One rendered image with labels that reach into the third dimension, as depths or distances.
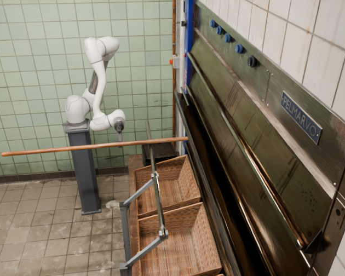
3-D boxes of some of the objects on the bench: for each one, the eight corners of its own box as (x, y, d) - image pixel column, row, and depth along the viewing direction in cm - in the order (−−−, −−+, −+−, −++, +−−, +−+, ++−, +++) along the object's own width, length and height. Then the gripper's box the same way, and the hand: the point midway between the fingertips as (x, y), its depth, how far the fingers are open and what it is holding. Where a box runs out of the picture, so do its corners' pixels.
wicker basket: (187, 178, 301) (188, 153, 286) (201, 224, 253) (202, 196, 239) (133, 183, 294) (131, 157, 280) (137, 231, 247) (134, 203, 232)
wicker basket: (201, 228, 250) (203, 200, 235) (220, 297, 202) (224, 268, 188) (137, 234, 245) (134, 206, 230) (140, 306, 197) (137, 277, 182)
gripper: (122, 110, 254) (123, 124, 236) (125, 138, 267) (126, 153, 249) (113, 111, 253) (113, 125, 235) (115, 138, 266) (115, 154, 248)
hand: (119, 138), depth 243 cm, fingers open, 13 cm apart
